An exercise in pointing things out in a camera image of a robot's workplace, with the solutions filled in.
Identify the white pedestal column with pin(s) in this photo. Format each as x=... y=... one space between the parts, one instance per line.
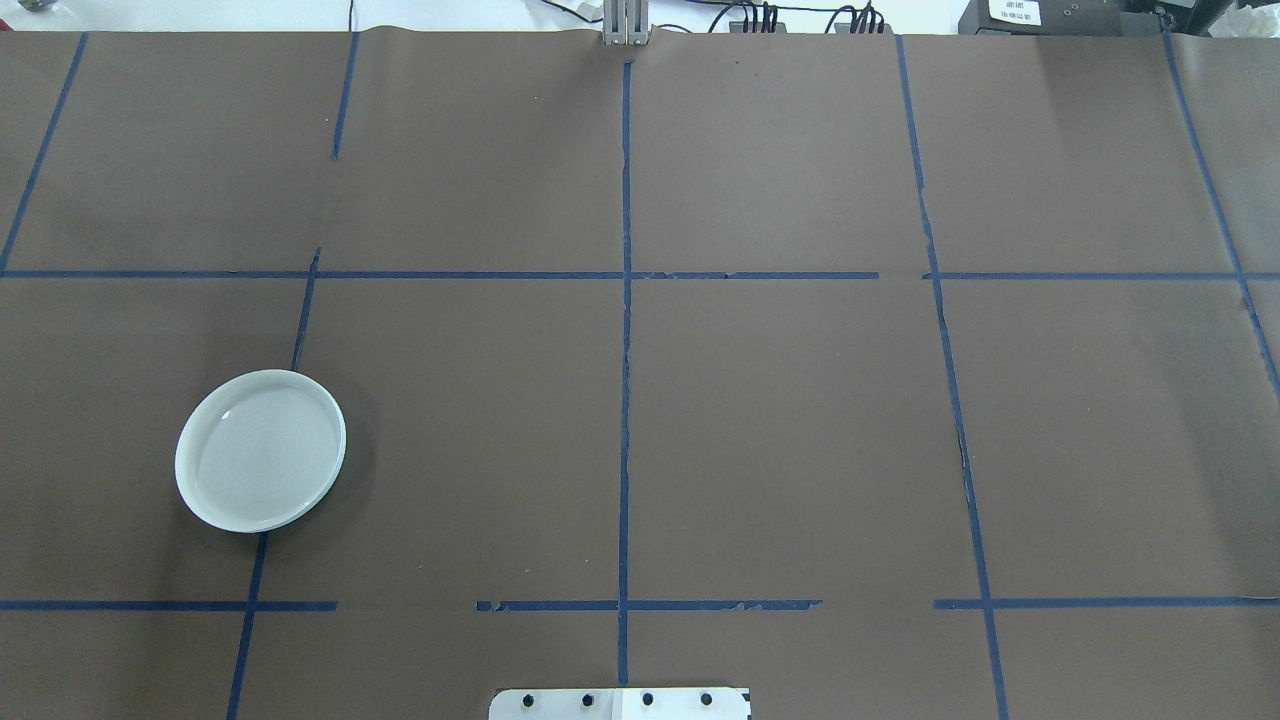
x=560 y=705

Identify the white side desk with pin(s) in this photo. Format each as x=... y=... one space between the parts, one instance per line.
x=200 y=12

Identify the black electronics box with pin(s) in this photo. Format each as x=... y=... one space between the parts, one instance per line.
x=1070 y=18

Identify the light blue round plate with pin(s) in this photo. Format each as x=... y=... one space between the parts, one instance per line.
x=339 y=462
x=343 y=440

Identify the black plug bundle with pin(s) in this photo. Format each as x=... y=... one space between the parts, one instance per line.
x=860 y=18
x=757 y=18

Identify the white round plate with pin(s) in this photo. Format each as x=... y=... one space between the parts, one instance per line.
x=260 y=450

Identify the aluminium profile post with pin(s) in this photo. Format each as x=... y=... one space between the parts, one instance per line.
x=625 y=25

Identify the white crumpled sheet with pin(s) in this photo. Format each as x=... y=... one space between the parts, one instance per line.
x=1255 y=18

